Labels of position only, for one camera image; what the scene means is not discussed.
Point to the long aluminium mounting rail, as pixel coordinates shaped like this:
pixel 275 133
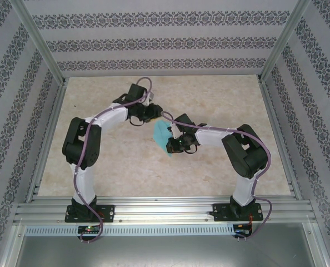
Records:
pixel 165 208

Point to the grey metal sheet panel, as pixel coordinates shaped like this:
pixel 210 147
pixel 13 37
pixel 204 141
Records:
pixel 165 253

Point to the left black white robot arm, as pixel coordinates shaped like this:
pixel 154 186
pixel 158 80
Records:
pixel 81 144

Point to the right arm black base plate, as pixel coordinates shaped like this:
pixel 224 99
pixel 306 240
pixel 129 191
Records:
pixel 219 212

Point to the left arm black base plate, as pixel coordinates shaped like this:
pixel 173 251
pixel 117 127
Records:
pixel 109 211

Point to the aluminium frame post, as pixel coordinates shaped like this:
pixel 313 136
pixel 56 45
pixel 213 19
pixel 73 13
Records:
pixel 284 36
pixel 39 36

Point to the aluminium side rail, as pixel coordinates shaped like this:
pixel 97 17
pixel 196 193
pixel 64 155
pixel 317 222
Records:
pixel 48 139
pixel 279 139

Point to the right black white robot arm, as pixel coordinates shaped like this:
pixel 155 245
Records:
pixel 245 153

